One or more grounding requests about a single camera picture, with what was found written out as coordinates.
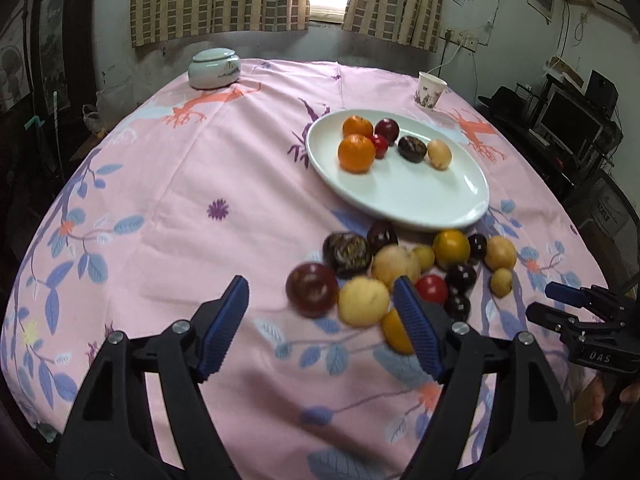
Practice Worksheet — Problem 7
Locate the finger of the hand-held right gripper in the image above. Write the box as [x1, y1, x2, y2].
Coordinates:
[525, 302, 581, 341]
[545, 281, 608, 312]

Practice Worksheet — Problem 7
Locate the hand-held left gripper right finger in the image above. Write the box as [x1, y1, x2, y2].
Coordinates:
[392, 275, 586, 480]

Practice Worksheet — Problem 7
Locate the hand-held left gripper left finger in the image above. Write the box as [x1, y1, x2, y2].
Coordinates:
[55, 275, 250, 480]

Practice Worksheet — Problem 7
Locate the yellow plum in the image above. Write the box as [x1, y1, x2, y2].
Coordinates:
[381, 307, 416, 356]
[432, 229, 471, 272]

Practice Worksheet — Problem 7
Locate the pale yellow peach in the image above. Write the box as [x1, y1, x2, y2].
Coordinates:
[337, 276, 391, 328]

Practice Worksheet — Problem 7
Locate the small yellow-green fruit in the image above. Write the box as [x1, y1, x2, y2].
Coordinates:
[489, 267, 514, 298]
[411, 245, 436, 272]

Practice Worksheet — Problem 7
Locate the large tan peach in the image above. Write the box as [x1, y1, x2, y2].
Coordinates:
[371, 245, 422, 291]

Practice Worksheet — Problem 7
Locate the tan round fruit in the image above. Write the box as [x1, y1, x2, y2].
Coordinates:
[484, 236, 518, 271]

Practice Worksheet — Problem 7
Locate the large dark red plum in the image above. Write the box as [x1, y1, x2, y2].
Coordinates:
[285, 262, 341, 319]

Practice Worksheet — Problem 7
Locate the large dark passion fruit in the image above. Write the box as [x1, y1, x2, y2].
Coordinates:
[322, 231, 373, 280]

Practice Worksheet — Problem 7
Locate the white oval plate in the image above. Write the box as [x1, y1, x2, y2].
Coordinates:
[306, 109, 491, 233]

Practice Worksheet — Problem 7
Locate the person's right hand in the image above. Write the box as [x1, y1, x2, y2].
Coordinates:
[585, 376, 608, 424]

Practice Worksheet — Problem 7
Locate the pink printed tablecloth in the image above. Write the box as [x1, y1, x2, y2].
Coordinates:
[0, 57, 606, 480]

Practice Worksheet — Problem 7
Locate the black mesh office chair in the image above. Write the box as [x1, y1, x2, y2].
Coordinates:
[562, 170, 640, 281]

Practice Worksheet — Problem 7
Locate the tan oval fruit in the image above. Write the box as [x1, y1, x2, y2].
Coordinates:
[427, 140, 453, 171]

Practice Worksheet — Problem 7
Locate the small dark passion fruit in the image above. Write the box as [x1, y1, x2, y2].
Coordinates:
[398, 136, 428, 164]

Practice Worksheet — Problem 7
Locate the computer monitor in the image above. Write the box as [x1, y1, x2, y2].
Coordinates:
[537, 90, 608, 158]

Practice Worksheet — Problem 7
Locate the large orange mandarin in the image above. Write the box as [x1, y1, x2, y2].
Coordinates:
[338, 133, 377, 175]

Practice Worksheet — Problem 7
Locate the black hat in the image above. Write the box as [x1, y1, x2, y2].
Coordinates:
[477, 86, 531, 121]

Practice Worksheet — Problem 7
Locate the small orange mandarin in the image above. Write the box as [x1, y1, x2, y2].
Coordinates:
[342, 115, 374, 140]

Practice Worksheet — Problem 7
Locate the black speaker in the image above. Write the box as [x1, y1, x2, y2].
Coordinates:
[584, 70, 620, 111]

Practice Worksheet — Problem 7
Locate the cardboard box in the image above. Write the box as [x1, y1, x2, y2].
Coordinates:
[549, 56, 585, 86]

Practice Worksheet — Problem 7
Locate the printed paper cup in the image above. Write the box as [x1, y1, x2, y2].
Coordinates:
[413, 71, 447, 110]

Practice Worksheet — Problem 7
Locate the clear plastic bag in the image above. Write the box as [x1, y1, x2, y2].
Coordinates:
[82, 104, 103, 136]

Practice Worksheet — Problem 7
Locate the white ceramic lidded jar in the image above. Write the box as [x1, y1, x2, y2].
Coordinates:
[187, 47, 241, 91]

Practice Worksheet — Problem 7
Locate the striped beige curtain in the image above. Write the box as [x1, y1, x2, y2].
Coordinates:
[131, 0, 312, 48]
[341, 0, 447, 52]

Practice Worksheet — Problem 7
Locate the white power cable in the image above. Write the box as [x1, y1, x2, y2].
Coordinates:
[429, 40, 463, 75]

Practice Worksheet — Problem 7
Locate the white wall power strip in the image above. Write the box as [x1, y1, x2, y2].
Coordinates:
[444, 30, 478, 52]

